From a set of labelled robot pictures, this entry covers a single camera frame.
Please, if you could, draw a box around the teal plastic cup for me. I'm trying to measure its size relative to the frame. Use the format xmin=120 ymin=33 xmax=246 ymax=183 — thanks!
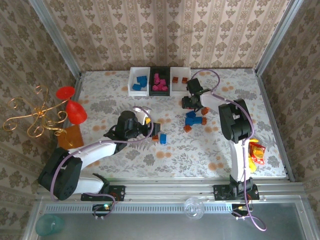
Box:
xmin=34 ymin=214 xmax=65 ymax=237

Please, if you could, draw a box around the aluminium mounting rail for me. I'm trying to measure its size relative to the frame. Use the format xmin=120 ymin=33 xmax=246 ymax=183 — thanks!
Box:
xmin=37 ymin=177 xmax=305 ymax=203

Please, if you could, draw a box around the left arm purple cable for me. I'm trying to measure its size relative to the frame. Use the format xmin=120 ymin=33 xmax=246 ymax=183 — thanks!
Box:
xmin=49 ymin=105 xmax=155 ymax=221

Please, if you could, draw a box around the grey metal tray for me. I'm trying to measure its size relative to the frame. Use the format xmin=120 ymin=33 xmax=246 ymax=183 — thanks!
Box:
xmin=23 ymin=197 xmax=317 ymax=240

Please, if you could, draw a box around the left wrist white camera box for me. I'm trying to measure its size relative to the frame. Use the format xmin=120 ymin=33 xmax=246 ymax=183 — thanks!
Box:
xmin=136 ymin=107 xmax=152 ymax=126

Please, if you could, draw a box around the gold wire ornament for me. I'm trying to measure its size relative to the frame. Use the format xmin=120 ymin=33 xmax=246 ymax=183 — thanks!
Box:
xmin=2 ymin=85 xmax=69 ymax=139

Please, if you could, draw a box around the aluminium corner post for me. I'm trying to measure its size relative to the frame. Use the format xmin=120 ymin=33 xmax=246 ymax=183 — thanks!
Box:
xmin=28 ymin=0 xmax=82 ymax=77
xmin=254 ymin=0 xmax=305 ymax=75

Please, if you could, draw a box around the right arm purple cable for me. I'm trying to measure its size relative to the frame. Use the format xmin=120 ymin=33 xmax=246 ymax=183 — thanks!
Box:
xmin=191 ymin=69 xmax=268 ymax=231

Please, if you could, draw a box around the grey slotted cable duct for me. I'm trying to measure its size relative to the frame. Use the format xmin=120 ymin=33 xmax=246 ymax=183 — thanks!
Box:
xmin=43 ymin=202 xmax=233 ymax=214

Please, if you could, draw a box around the red plastic wine glass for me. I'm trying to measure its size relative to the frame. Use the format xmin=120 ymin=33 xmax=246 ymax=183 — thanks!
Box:
xmin=55 ymin=86 xmax=88 ymax=125

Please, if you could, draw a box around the white plastic bin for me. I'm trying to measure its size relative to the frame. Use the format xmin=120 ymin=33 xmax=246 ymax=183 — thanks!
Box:
xmin=127 ymin=66 xmax=151 ymax=97
xmin=169 ymin=66 xmax=192 ymax=97

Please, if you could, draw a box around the clear drinking glass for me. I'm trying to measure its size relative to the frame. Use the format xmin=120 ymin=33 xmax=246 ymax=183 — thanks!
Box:
xmin=184 ymin=197 xmax=205 ymax=220

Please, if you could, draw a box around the small black electronics box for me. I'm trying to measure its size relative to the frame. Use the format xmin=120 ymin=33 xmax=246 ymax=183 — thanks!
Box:
xmin=92 ymin=203 xmax=113 ymax=218

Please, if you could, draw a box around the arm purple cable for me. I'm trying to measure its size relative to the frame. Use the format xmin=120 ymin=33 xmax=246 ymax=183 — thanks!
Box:
xmin=191 ymin=69 xmax=268 ymax=231
xmin=49 ymin=105 xmax=155 ymax=221

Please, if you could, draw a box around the orange square block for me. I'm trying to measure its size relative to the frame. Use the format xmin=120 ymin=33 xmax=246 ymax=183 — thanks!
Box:
xmin=56 ymin=124 xmax=85 ymax=151

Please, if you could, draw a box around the yellow snack bag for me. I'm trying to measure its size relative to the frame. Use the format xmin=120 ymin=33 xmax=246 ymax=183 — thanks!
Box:
xmin=247 ymin=138 xmax=266 ymax=173

